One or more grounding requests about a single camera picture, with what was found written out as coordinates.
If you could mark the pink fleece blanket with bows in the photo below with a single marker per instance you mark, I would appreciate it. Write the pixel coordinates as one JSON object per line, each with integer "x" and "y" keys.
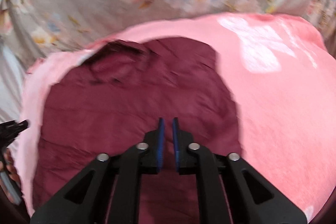
{"x": 278, "y": 70}

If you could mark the maroon quilted down jacket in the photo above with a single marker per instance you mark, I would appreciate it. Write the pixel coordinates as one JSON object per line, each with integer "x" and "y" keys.
{"x": 108, "y": 103}

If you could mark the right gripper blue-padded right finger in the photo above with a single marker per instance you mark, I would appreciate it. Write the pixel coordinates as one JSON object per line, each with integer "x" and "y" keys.
{"x": 186, "y": 160}

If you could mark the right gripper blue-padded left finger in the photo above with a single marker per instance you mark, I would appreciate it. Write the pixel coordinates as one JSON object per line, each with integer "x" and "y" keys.
{"x": 152, "y": 157}

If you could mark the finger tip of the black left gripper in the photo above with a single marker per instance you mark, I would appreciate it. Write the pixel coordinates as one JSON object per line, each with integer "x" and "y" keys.
{"x": 10, "y": 130}

